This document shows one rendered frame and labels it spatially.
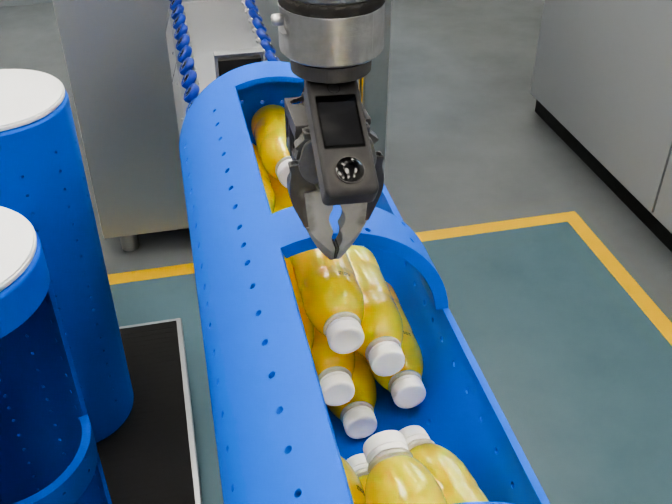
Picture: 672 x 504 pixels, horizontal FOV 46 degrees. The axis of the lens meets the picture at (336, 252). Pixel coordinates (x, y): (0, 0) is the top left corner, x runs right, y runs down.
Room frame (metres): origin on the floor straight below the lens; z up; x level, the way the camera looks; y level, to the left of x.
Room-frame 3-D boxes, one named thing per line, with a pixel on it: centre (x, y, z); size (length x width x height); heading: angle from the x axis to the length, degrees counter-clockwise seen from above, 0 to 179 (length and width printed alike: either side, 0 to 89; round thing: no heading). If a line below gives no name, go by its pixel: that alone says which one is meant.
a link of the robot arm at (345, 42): (0.65, 0.01, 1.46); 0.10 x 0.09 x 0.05; 103
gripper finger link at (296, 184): (0.63, 0.02, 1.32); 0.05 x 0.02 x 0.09; 103
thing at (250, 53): (1.53, 0.20, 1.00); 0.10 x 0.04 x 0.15; 103
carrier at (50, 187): (1.42, 0.68, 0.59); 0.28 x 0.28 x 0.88
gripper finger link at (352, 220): (0.66, -0.01, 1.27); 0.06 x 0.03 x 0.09; 13
